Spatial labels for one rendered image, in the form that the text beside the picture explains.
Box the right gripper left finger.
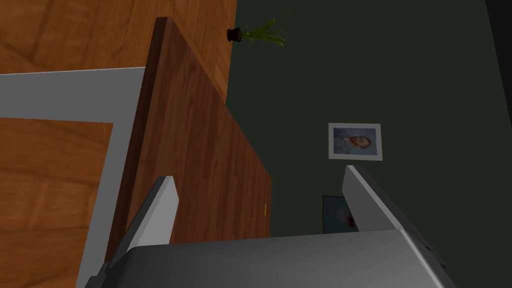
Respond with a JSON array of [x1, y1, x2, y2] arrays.
[[107, 175, 180, 268]]

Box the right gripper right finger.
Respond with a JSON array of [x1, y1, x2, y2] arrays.
[[341, 164, 425, 241]]

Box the dark picture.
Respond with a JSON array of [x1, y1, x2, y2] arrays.
[[322, 195, 360, 235]]

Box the white framed portrait picture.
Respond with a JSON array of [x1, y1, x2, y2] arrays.
[[327, 122, 384, 162]]

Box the brown wooden door leaf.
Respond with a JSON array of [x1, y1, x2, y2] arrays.
[[104, 16, 273, 265]]

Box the potted green plant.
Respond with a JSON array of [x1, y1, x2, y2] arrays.
[[226, 14, 290, 48]]

